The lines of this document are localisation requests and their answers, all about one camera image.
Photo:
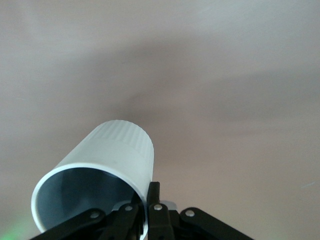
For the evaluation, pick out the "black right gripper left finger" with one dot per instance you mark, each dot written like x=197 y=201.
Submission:
x=117 y=222

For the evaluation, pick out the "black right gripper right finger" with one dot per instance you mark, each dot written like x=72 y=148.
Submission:
x=162 y=222

